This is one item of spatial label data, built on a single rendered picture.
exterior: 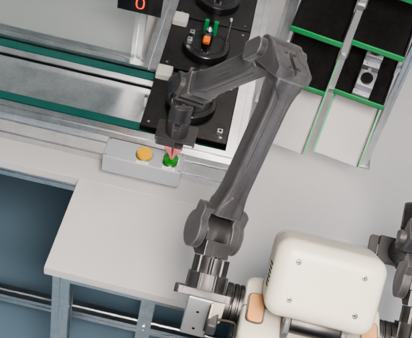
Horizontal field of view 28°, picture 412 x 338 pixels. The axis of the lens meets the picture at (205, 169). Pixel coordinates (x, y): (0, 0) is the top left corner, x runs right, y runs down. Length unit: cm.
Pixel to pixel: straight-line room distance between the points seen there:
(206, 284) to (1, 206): 176
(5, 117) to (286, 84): 95
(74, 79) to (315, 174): 74
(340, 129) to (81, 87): 74
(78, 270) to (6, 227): 118
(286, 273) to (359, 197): 88
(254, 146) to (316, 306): 33
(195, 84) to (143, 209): 43
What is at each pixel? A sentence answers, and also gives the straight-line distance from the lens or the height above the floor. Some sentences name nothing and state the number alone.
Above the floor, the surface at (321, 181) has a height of 86.
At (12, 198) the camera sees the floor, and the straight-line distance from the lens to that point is 334.
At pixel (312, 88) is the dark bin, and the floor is 121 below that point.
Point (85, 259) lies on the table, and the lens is 212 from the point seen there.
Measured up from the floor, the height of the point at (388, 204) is 86.
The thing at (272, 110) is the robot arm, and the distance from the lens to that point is 162.
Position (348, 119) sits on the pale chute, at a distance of 230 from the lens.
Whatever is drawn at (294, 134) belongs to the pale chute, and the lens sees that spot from 227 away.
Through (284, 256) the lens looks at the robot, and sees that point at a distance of 155.
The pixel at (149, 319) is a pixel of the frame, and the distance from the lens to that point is 277.
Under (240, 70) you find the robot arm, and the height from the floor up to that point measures 144.
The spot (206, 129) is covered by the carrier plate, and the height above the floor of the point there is 97.
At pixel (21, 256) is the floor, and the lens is 317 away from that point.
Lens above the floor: 259
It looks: 47 degrees down
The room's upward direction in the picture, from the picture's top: 13 degrees clockwise
